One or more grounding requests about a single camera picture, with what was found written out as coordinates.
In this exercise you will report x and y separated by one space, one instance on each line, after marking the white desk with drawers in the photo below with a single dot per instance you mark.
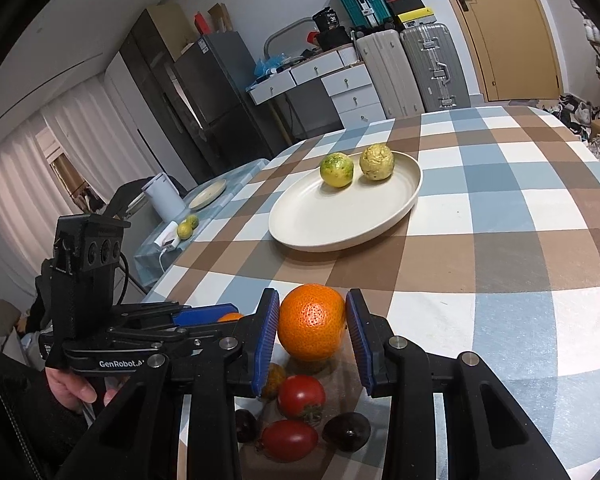
350 90

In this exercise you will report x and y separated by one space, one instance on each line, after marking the beige suitcase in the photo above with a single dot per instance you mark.
390 75

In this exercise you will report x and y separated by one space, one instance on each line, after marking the black chair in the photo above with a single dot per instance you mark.
122 200

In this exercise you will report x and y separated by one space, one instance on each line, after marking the large dark plum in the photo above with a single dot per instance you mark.
346 431

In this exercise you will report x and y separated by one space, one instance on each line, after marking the wooden door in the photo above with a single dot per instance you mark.
510 30

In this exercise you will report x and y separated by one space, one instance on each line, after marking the small beige plate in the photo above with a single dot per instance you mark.
207 195

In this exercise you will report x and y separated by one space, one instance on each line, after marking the green lime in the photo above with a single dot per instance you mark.
184 230
194 221

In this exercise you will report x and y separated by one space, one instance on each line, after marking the pile of shoes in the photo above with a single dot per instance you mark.
590 130

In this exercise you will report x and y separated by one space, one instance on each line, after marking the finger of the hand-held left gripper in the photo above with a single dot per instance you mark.
190 336
205 314

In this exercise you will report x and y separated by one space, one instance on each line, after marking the wrinkled yellow fruit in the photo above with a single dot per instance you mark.
376 162

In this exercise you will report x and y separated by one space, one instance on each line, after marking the round red tomato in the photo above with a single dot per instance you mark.
301 395

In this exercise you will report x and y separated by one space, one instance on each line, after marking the person's left hand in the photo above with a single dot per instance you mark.
70 387

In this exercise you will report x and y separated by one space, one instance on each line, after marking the blue plastic bag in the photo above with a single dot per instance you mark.
269 65

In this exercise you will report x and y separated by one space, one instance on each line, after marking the green yellow round fruit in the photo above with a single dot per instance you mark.
336 170

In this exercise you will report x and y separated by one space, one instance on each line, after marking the flat cardboard piece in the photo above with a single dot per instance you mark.
219 17

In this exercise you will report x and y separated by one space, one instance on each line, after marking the small dark plum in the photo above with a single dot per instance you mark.
246 425

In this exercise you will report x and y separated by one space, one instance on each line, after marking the cream oval plate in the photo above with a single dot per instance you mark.
330 210

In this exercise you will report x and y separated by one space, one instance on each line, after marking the grey metal tube frame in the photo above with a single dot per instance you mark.
280 32

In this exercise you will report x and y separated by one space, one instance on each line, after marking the light blue tablecloth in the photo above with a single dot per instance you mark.
230 185

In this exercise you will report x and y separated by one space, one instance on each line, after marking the white curtain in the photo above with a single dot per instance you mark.
40 170

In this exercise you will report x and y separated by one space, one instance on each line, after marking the person's left forearm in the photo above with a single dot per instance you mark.
20 425

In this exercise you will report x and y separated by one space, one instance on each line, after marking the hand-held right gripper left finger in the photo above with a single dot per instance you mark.
266 340

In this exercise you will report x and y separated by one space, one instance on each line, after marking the small brown fruit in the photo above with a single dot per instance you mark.
276 380

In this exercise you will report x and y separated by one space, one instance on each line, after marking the large cardboard box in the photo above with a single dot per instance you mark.
172 30

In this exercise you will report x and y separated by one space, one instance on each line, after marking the white kettle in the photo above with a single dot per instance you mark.
162 197

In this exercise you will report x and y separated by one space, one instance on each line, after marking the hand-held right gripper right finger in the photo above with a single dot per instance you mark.
360 345

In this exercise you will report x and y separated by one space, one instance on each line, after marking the small orange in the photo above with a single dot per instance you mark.
230 317

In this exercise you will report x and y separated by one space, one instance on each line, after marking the large orange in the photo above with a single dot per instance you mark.
312 322

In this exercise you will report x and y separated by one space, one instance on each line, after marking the white charger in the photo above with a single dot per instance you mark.
169 237

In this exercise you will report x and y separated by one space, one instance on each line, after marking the dark tall cabinet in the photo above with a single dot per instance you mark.
150 80

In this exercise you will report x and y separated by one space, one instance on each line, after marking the silver suitcase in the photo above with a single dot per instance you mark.
435 67

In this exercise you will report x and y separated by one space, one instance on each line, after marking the black yellow shoe box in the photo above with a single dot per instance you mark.
412 10

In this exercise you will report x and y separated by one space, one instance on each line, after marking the black bag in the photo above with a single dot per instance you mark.
330 27

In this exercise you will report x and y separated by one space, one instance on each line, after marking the grey fridge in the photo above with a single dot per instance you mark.
220 90

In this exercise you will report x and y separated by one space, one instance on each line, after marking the oval red tomato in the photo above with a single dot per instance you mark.
287 439

